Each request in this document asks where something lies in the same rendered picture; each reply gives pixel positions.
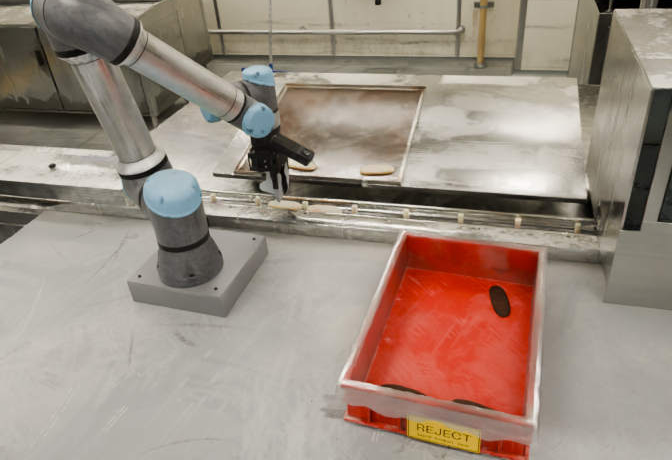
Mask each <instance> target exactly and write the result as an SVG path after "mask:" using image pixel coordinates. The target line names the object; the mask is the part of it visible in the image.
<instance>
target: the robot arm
mask: <svg viewBox="0 0 672 460"><path fill-rule="evenodd" d="M30 10H31V14H32V16H33V19H34V21H35V22H36V24H37V25H38V26H39V27H40V28H41V29H42V30H43V31H44V32H45V34H46V36H47V38H48V40H49V42H50V44H51V46H52V48H53V50H54V51H55V53H56V55H57V57H58V58H59V59H61V60H64V61H66V62H68V63H70V65H71V67H72V69H73V71H74V73H75V75H76V77H77V79H78V81H79V83H80V85H81V87H82V89H83V91H84V93H85V94H86V96H87V98H88V100H89V102H90V104H91V106H92V108H93V110H94V112H95V114H96V116H97V118H98V120H99V122H100V124H101V126H102V128H103V130H104V132H105V134H106V136H107V138H108V139H109V141H110V143H111V145H112V147H113V149H114V151H115V153H116V155H117V157H118V159H119V161H118V163H117V165H116V170H117V172H118V174H119V176H120V178H121V184H122V187H123V190H124V192H125V194H126V195H127V196H128V198H129V199H130V200H131V201H133V202H134V203H135V204H136V205H137V206H138V207H139V208H140V209H141V211H142V212H143V213H144V214H145V215H146V216H147V217H148V218H149V219H150V221H151V223H152V226H153V229H154V233H155V236H156V240H157V243H158V261H157V267H156V268H157V273H158V276H159V279H160V281H161V282H162V283H163V284H165V285H167V286H169V287H173V288H190V287H195V286H198V285H201V284H204V283H206V282H208V281H210V280H211V279H213V278H214V277H215V276H217V275H218V274H219V272H220V271H221V270H222V268H223V264H224V261H223V256H222V252H221V250H220V249H219V247H218V246H217V244H216V243H215V241H214V240H213V238H212V237H211V235H210V233H209V228H208V224H207V219H206V214H205V210H204V205H203V201H202V192H201V188H200V186H199V184H198V181H197V179H196V178H195V177H194V176H193V175H192V174H191V173H189V172H187V171H184V170H180V171H178V170H177V169H173V167H172V165H171V163H170V160H169V158H168V156H167V154H166V152H165V150H164V148H162V147H160V146H157V145H155V144H154V142H153V139H152V137H151V135H150V133H149V131H148V128H147V126H146V124H145V122H144V120H143V118H142V115H141V113H140V111H139V109H138V107H137V104H136V102H135V100H134V98H133V96H132V94H131V91H130V89H129V87H128V85H127V83H126V80H125V78H124V76H123V74H122V72H121V70H120V67H119V66H120V65H126V66H127V67H129V68H131V69H133V70H134V71H136V72H138V73H140V74H142V75H143V76H145V77H147V78H149V79H151V80H152V81H154V82H156V83H158V84H160V85H161V86H163V87H165V88H167V89H168V90H170V91H172V92H174V93H176V94H177V95H179V96H181V97H183V98H185V99H186V100H188V101H190V102H192V103H193V104H195V105H197V106H199V107H200V111H201V113H202V115H203V117H204V119H205V120H206V121H207V122H209V123H215V122H220V121H221V120H224V121H225V122H227V123H229V124H230V125H232V126H234V127H236V128H238V129H239V130H241V131H243V132H244V133H245V134H246V135H248V136H250V140H251V145H252V147H251V148H250V149H249V152H248V153H247V156H248V162H249V167H250V171H257V172H263V173H264V172H265V171H270V172H268V173H267V174H266V181H264V182H262V183H260V189H261V190H262V191H265V192H268V193H271V194H274V195H275V198H276V200H277V202H281V200H282V198H283V193H282V186H281V183H282V185H283V192H284V194H286V192H287V190H288V188H289V162H288V157H289V158H291V159H292V160H294V161H296V162H298V163H300V164H302V165H303V166H305V167H306V166H308V165H309V164H310V162H311V161H312V159H313V157H314V152H313V151H311V150H309V149H308V148H306V147H304V146H302V145H300V144H298V143H297V142H295V141H293V140H291V139H289V138H287V137H286V136H284V135H282V134H280V133H279V132H280V131H281V128H280V124H281V122H280V115H279V109H278V102H277V95H276V88H275V86H276V83H275V80H274V75H273V72H272V69H271V68H270V67H267V66H264V65H256V66H251V67H248V68H247V69H244V70H243V72H242V75H243V77H242V79H243V80H240V81H238V82H235V83H232V84H229V83H228V82H226V81H225V80H223V79H221V78H220V77H218V76H217V75H215V74H213V73H212V72H210V71H209V70H207V69H205V68H204V67H202V66H201V65H199V64H198V63H196V62H194V61H193V60H191V59H190V58H188V57H186V56H185V55H183V54H182V53H180V52H178V51H177V50H175V49H174V48H172V47H170V46H169V45H167V44H166V43H164V42H163V41H161V40H159V39H158V38H156V37H155V36H153V35H151V34H150V33H148V32H147V31H145V30H143V27H142V23H141V21H139V20H138V19H136V18H135V17H133V16H132V15H130V14H129V13H127V12H126V11H125V10H123V9H122V8H121V7H119V6H118V5H117V4H115V3H114V2H113V1H112V0H30ZM273 136H274V137H273ZM252 150H254V151H252ZM251 151H252V152H251ZM250 158H251V163H252V167H251V163H250Z"/></svg>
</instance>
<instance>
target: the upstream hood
mask: <svg viewBox="0 0 672 460"><path fill-rule="evenodd" d="M118 161H119V159H118V158H114V157H99V156H84V155H69V154H54V153H39V152H23V151H9V150H0V195H9V196H19V197H30V198H41V199H52V200H63V201H74V202H85V203H96V204H107V205H118V206H127V205H128V204H129V203H130V202H131V200H130V199H129V198H128V196H127V195H126V194H125V192H124V190H123V187H122V184H121V178H120V176H119V174H118V172H117V170H116V165H117V163H118Z"/></svg>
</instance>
